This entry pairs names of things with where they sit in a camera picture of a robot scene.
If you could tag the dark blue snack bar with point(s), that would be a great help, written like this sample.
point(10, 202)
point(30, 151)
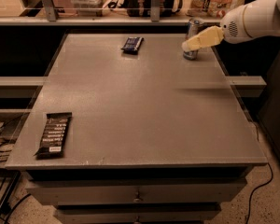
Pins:
point(132, 45)

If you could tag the black backpack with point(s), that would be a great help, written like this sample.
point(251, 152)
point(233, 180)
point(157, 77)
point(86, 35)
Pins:
point(142, 8)

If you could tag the redbull can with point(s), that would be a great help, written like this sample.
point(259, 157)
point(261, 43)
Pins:
point(194, 27)

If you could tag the grey metal railing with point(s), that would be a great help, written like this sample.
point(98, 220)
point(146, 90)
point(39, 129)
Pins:
point(111, 17)

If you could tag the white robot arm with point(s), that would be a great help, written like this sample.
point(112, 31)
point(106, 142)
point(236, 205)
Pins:
point(264, 19)

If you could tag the round drawer knob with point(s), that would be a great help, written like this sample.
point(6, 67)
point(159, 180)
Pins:
point(137, 198)

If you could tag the black rxbar chocolate bar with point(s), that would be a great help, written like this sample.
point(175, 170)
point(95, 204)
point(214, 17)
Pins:
point(54, 135)

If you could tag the grey drawer cabinet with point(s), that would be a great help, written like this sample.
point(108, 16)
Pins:
point(154, 123)

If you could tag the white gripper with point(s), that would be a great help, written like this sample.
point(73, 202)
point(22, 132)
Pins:
point(232, 26)

